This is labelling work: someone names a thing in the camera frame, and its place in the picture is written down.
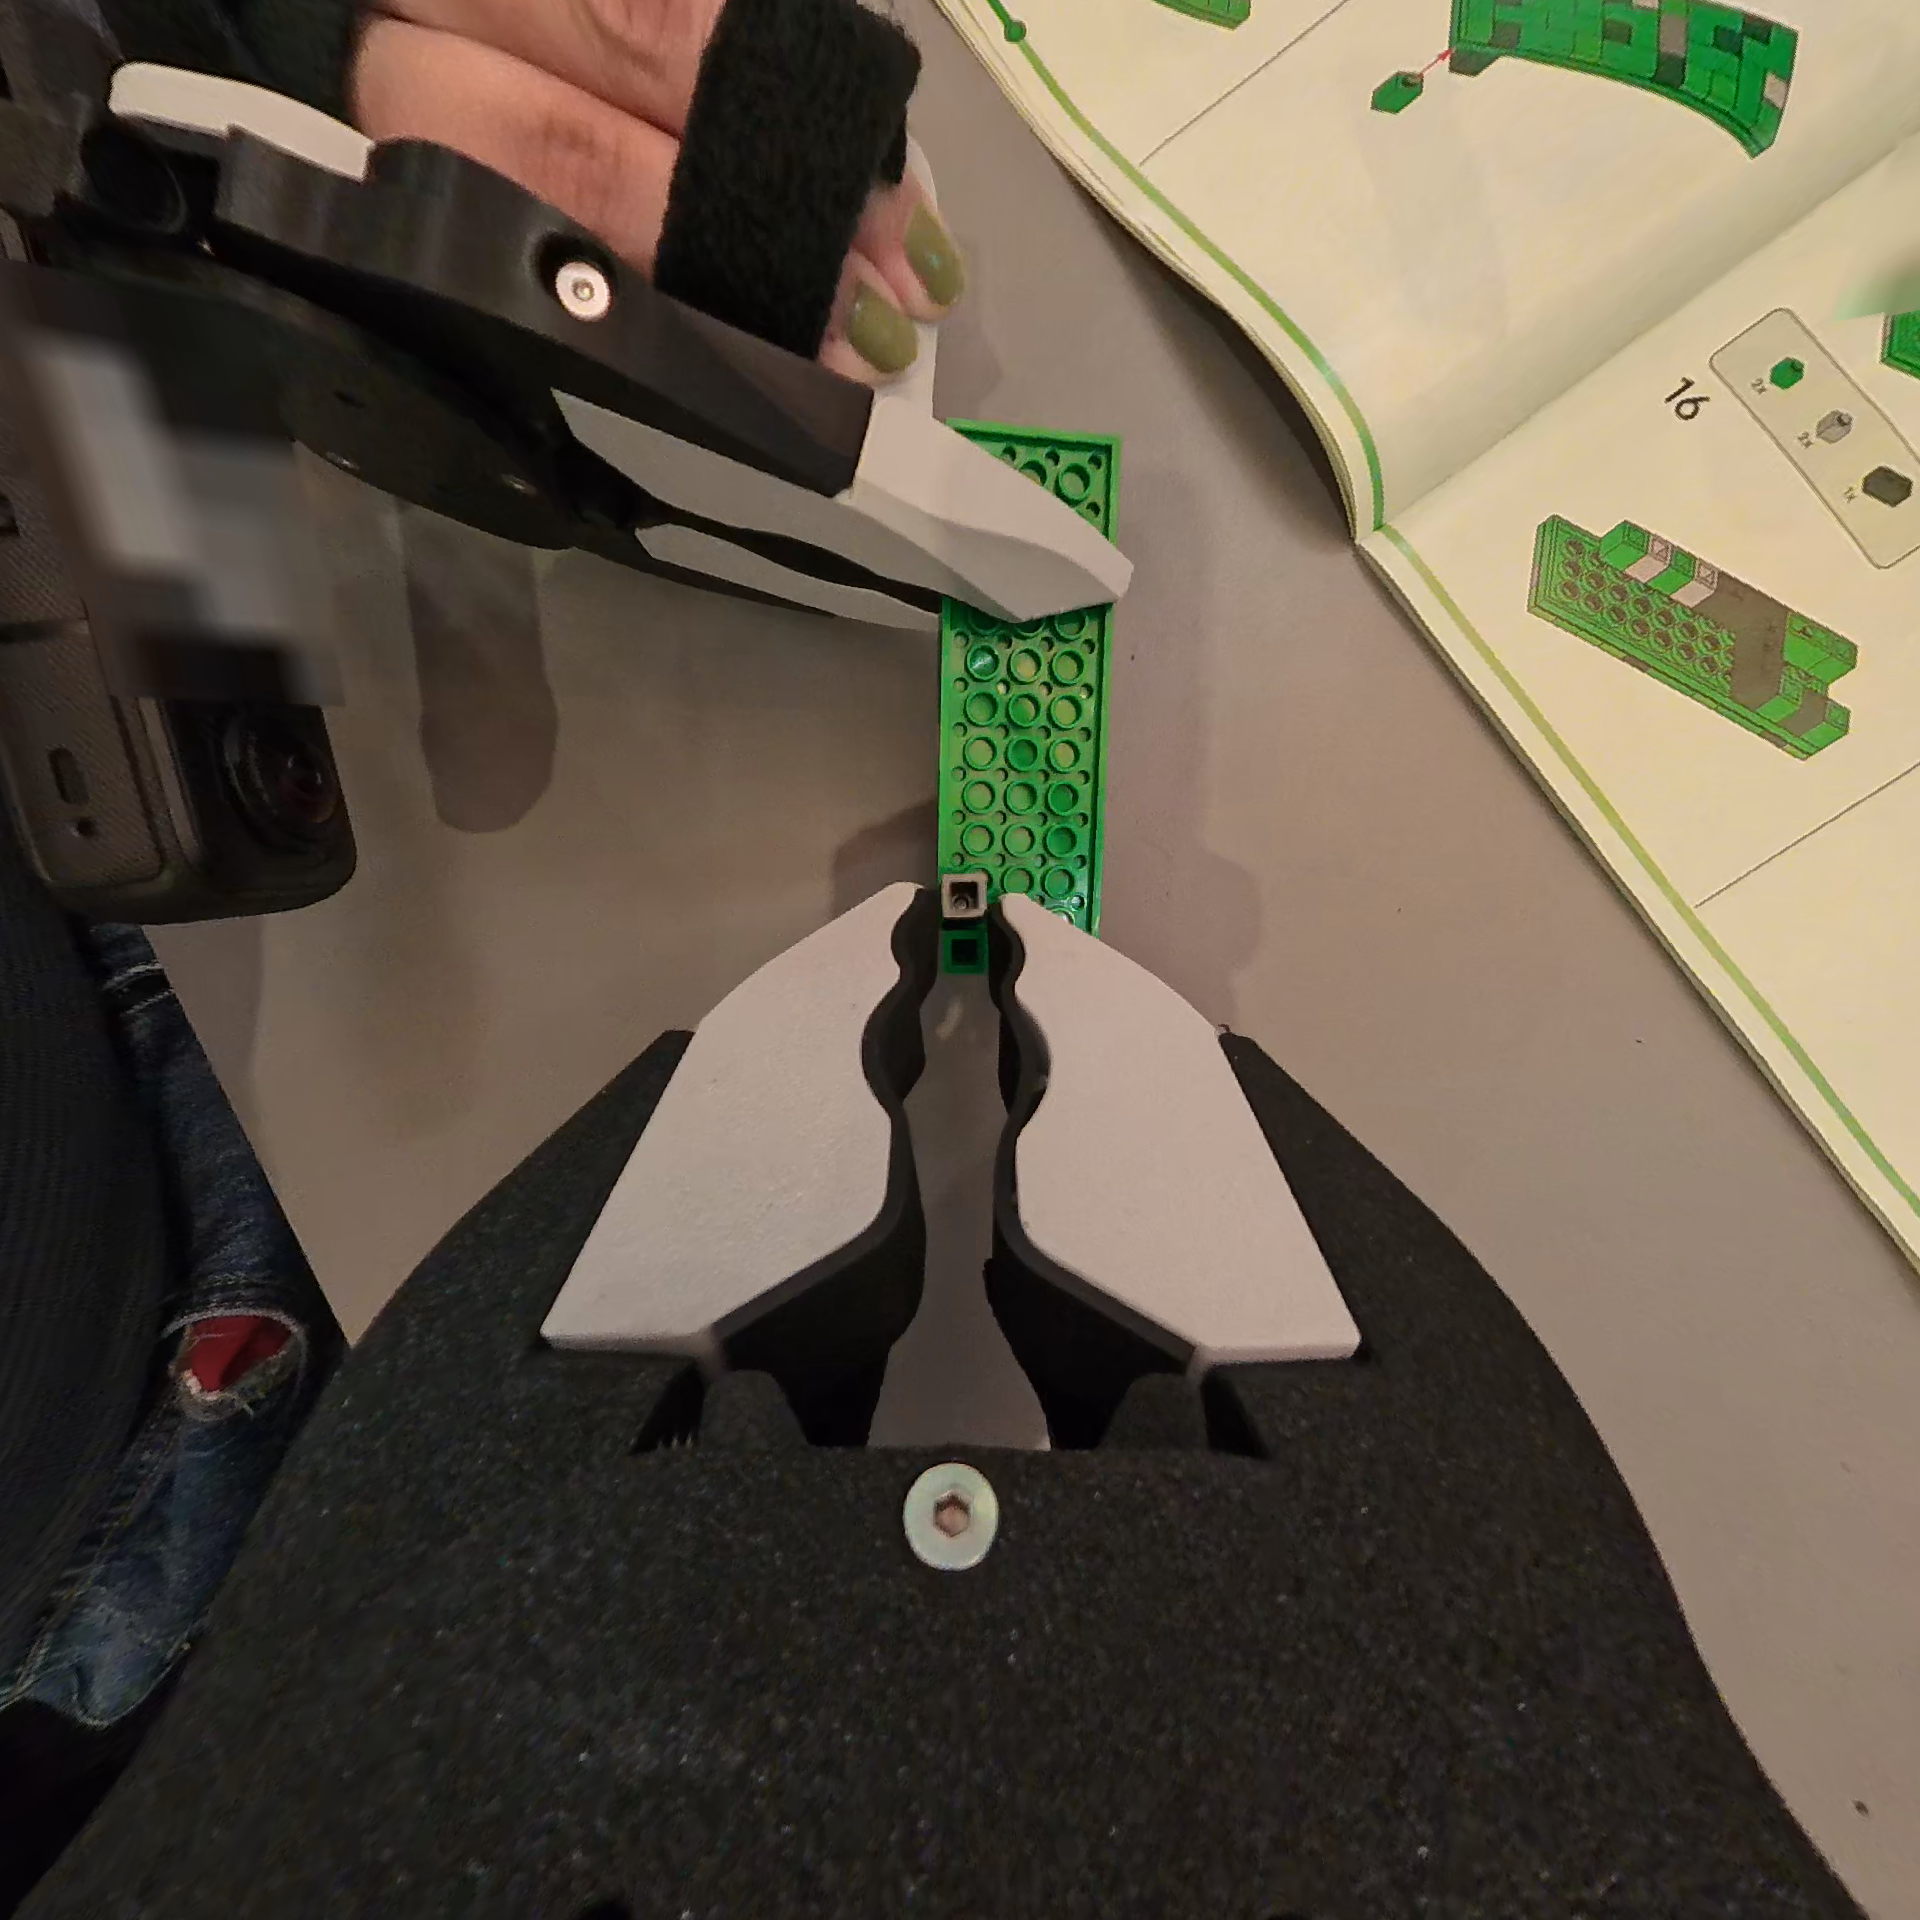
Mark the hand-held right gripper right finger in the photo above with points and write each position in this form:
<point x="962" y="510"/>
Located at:
<point x="1185" y="1185"/>

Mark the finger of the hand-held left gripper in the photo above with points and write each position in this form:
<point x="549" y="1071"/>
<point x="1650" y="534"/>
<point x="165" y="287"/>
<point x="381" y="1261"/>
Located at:
<point x="781" y="563"/>
<point x="990" y="524"/>

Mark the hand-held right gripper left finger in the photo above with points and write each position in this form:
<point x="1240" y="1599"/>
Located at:
<point x="735" y="1172"/>

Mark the long green brick plate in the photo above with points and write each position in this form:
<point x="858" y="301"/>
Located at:
<point x="1026" y="750"/>

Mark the small dark green brick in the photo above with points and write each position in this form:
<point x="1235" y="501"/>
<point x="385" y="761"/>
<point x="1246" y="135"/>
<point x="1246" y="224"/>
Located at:
<point x="950" y="952"/>

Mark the small grey brick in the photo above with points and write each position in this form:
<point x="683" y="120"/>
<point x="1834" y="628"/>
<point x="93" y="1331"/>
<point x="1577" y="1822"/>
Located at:
<point x="945" y="897"/>

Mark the grey desk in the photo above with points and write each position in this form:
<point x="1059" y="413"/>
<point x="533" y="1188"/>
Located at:
<point x="1275" y="902"/>

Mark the person's left hand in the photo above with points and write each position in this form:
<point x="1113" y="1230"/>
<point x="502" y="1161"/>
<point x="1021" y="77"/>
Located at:
<point x="600" y="105"/>

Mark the person's blue jeans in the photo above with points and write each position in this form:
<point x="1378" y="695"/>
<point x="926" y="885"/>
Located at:
<point x="181" y="1200"/>

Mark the brick instruction booklet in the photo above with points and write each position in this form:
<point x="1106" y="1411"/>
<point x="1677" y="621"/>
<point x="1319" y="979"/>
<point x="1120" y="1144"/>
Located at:
<point x="1575" y="375"/>

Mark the person's dark ribbed sweater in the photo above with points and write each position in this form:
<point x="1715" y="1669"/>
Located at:
<point x="59" y="1200"/>

